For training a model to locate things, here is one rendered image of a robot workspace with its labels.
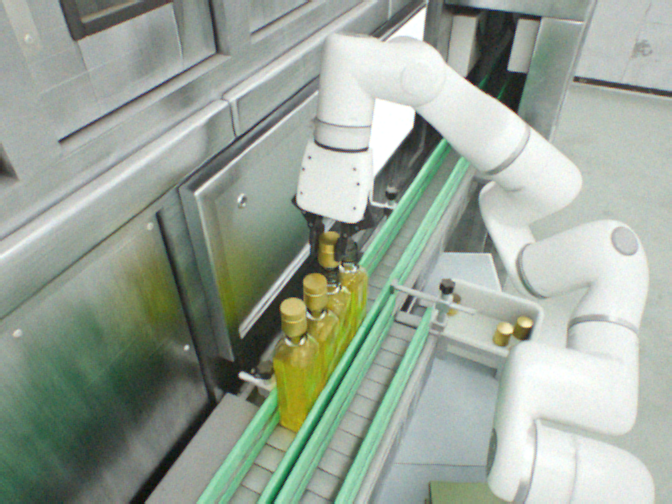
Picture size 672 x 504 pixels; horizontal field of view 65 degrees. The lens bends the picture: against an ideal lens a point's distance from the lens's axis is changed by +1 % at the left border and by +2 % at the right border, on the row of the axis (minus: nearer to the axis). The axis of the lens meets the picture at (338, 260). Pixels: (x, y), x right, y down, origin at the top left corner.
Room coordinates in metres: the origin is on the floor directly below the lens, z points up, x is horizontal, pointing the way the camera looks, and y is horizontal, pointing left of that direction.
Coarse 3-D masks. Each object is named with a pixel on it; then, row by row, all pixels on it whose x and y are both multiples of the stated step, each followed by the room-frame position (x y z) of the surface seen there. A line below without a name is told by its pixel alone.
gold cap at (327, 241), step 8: (328, 232) 0.61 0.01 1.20; (320, 240) 0.59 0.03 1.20; (328, 240) 0.59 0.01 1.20; (336, 240) 0.59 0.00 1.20; (320, 248) 0.58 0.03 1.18; (328, 248) 0.58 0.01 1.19; (320, 256) 0.58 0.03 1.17; (328, 256) 0.58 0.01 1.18; (320, 264) 0.58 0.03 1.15; (328, 264) 0.58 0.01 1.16; (336, 264) 0.58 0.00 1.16
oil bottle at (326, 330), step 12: (312, 324) 0.52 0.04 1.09; (324, 324) 0.52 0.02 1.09; (336, 324) 0.54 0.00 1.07; (324, 336) 0.51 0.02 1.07; (336, 336) 0.54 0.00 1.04; (324, 348) 0.50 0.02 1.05; (336, 348) 0.54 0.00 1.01; (324, 360) 0.50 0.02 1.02; (336, 360) 0.54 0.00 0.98; (324, 372) 0.50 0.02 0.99; (324, 384) 0.50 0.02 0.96
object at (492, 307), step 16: (464, 288) 0.86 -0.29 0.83; (480, 288) 0.85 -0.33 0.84; (464, 304) 0.85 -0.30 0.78; (480, 304) 0.84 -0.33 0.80; (496, 304) 0.82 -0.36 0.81; (512, 304) 0.81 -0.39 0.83; (528, 304) 0.80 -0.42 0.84; (432, 320) 0.75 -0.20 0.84; (448, 320) 0.81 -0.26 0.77; (464, 320) 0.81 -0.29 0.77; (480, 320) 0.81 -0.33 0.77; (496, 320) 0.81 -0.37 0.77; (512, 320) 0.80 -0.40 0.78; (448, 336) 0.71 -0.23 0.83; (464, 336) 0.70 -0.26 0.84; (480, 336) 0.76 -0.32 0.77; (512, 336) 0.76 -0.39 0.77; (528, 336) 0.74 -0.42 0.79; (496, 352) 0.67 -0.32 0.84
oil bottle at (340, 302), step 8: (344, 288) 0.60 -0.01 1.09; (328, 296) 0.58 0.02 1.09; (336, 296) 0.58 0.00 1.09; (344, 296) 0.58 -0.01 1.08; (328, 304) 0.57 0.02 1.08; (336, 304) 0.57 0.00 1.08; (344, 304) 0.58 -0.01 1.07; (336, 312) 0.56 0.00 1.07; (344, 312) 0.58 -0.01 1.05; (344, 320) 0.58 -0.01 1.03; (344, 328) 0.58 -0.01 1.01; (344, 336) 0.58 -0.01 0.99; (344, 344) 0.58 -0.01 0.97; (344, 352) 0.58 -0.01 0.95
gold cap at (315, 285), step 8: (304, 280) 0.54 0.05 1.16; (312, 280) 0.54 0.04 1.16; (320, 280) 0.54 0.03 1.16; (304, 288) 0.53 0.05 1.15; (312, 288) 0.52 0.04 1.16; (320, 288) 0.52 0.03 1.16; (304, 296) 0.53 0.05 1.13; (312, 296) 0.52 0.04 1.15; (320, 296) 0.52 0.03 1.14; (312, 304) 0.52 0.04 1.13; (320, 304) 0.52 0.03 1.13
